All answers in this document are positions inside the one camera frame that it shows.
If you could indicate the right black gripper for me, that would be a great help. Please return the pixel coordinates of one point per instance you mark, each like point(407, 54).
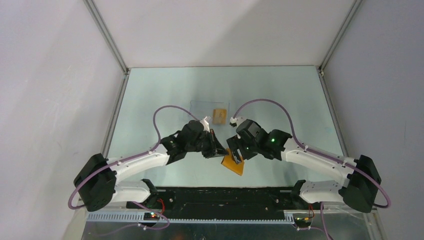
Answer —
point(235, 143)

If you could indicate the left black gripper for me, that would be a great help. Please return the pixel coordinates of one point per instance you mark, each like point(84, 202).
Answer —
point(215, 147)

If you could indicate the orange card holder wallet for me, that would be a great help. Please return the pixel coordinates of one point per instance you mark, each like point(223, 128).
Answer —
point(229, 162)

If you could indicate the tan credit card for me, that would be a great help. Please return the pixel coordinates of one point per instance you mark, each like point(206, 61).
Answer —
point(219, 116)

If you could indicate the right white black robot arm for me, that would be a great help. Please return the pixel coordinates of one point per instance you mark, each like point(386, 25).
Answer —
point(353, 181)

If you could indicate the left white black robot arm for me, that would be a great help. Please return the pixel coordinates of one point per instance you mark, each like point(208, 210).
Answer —
point(103, 181)

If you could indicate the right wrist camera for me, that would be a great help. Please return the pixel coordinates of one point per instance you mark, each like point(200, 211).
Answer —
point(236, 121)

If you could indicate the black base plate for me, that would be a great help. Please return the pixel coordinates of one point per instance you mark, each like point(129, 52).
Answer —
point(229, 203)

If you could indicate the grey slotted cable duct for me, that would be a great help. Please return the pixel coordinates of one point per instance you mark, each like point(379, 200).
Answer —
point(142, 217)

